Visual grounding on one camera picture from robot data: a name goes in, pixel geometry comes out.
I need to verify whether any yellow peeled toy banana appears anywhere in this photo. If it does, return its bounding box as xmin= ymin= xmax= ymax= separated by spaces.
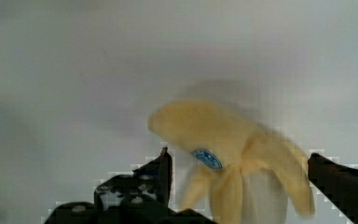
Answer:
xmin=148 ymin=100 xmax=315 ymax=224

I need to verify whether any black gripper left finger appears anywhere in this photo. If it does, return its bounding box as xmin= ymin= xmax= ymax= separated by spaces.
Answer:
xmin=44 ymin=147 xmax=217 ymax=224

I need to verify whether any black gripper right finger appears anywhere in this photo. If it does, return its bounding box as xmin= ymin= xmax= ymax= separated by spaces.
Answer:
xmin=308 ymin=153 xmax=358 ymax=224

